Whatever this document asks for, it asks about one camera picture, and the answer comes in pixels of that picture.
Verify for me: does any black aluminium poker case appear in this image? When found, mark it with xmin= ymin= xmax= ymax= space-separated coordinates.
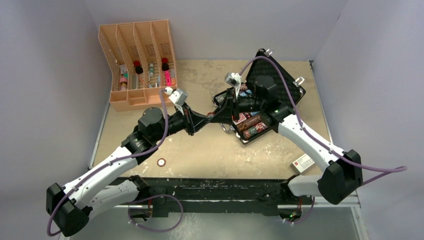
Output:
xmin=212 ymin=48 xmax=306 ymax=144

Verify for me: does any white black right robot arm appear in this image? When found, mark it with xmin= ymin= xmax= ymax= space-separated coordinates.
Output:
xmin=209 ymin=73 xmax=363 ymax=205

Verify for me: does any peach plastic desk organizer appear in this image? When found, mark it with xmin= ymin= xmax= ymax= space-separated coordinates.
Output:
xmin=98 ymin=19 xmax=178 ymax=112

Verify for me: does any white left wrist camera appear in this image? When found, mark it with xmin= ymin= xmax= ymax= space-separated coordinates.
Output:
xmin=165 ymin=86 xmax=188 ymax=114

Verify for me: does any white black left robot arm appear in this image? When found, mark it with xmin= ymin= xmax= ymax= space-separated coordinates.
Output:
xmin=46 ymin=103 xmax=214 ymax=237

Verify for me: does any red playing card deck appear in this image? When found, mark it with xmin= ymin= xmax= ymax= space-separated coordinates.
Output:
xmin=233 ymin=112 xmax=252 ymax=125

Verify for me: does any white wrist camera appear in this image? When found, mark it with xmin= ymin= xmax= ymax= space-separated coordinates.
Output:
xmin=165 ymin=86 xmax=188 ymax=114
xmin=224 ymin=72 xmax=242 ymax=97

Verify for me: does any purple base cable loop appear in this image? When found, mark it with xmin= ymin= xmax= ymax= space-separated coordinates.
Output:
xmin=127 ymin=192 xmax=185 ymax=233

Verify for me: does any white playing card box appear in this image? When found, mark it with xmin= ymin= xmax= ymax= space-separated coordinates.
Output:
xmin=290 ymin=154 xmax=315 ymax=174

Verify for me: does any pink highlighter marker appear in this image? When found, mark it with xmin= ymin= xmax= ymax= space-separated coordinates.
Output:
xmin=163 ymin=70 xmax=173 ymax=86

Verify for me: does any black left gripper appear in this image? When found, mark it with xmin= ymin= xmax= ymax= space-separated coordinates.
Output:
xmin=152 ymin=102 xmax=211 ymax=143

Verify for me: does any red black marker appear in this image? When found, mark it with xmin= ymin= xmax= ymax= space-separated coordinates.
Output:
xmin=133 ymin=60 xmax=144 ymax=75
xmin=161 ymin=57 xmax=170 ymax=72

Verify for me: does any black metal base rail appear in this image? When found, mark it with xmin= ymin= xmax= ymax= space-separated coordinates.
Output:
xmin=109 ymin=177 xmax=314 ymax=220

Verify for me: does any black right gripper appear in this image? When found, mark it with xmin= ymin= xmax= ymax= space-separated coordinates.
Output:
xmin=211 ymin=88 xmax=266 ymax=125

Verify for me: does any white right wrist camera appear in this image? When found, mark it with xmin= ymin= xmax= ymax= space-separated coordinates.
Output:
xmin=224 ymin=72 xmax=242 ymax=97

